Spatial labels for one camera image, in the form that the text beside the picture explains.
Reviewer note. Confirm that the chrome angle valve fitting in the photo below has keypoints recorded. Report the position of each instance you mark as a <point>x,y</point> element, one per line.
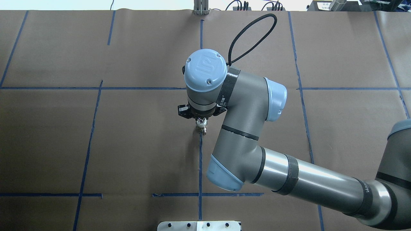
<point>201,122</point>

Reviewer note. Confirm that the white mount base plate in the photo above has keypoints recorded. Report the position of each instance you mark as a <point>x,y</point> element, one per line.
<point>224,225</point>

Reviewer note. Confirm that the aluminium frame post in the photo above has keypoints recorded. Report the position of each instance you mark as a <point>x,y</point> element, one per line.
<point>201,7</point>

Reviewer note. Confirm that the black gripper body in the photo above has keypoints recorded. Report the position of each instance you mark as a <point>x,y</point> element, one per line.
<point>201,116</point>

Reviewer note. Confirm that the brown paper table cover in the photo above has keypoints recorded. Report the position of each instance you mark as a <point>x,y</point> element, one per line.
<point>91,139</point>

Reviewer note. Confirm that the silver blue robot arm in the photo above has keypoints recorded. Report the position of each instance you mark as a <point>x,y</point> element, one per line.
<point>249,101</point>

